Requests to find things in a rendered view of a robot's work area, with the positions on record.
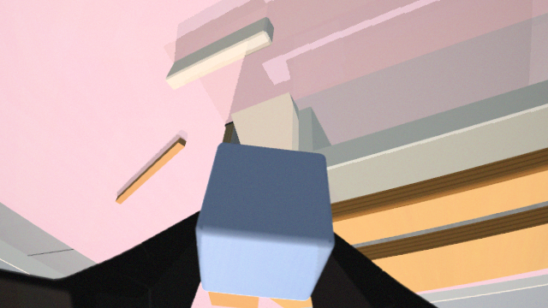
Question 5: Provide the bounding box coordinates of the small blue block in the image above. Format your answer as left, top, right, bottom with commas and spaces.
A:
196, 142, 335, 301

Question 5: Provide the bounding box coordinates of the orange flat bar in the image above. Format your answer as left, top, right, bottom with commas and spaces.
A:
116, 137, 187, 204

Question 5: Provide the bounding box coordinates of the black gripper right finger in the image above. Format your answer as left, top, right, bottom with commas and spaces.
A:
310, 232, 438, 308

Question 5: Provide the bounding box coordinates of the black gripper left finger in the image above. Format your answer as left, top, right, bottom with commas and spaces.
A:
0, 210, 201, 308

